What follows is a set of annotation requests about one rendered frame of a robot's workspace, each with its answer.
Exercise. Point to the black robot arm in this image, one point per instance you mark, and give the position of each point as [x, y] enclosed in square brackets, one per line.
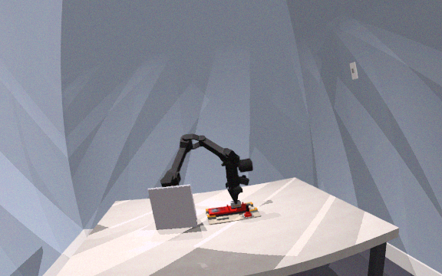
[230, 160]

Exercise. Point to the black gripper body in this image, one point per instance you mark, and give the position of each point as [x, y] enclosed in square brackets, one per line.
[232, 184]

